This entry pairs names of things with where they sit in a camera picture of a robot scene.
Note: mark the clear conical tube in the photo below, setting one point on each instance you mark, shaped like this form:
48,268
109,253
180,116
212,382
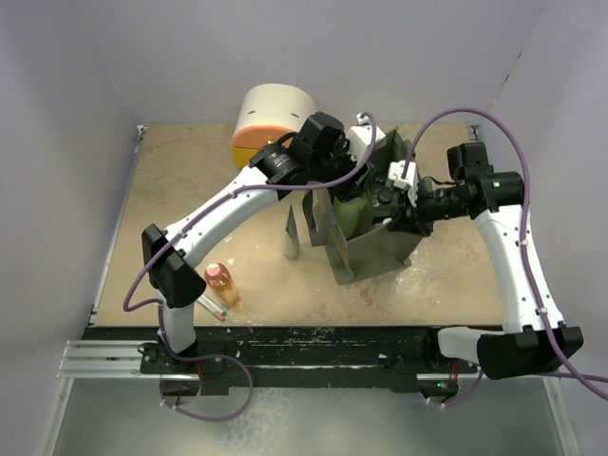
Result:
291,245

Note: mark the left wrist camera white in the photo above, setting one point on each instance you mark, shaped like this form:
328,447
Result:
359,137

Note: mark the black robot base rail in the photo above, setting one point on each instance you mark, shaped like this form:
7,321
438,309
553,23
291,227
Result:
401,359

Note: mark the green canvas bag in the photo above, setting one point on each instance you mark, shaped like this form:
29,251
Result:
376,252

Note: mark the clear square bottle front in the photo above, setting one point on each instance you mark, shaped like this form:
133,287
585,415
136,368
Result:
378,181

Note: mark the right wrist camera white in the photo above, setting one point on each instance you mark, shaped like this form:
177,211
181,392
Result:
404,177

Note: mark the green bottle white flip cap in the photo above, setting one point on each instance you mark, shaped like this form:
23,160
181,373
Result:
353,216

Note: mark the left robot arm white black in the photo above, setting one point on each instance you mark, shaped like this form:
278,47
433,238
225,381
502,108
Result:
172,255

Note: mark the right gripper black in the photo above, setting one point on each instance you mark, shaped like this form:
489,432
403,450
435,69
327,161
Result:
410,224

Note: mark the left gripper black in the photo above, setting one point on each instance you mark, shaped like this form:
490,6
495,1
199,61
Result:
350,189

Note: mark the red tipped pen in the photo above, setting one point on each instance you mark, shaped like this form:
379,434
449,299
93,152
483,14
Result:
212,308

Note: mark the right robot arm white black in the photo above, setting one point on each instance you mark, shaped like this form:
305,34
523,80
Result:
534,338

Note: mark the orange bottle pink cap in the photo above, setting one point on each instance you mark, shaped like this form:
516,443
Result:
219,279

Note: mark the clear square bottle black label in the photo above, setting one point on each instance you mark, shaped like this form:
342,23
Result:
382,203

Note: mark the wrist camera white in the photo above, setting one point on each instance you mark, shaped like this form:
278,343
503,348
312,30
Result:
404,177
359,137

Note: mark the round-top mini drawer cabinet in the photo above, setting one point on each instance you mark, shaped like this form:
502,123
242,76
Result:
268,112

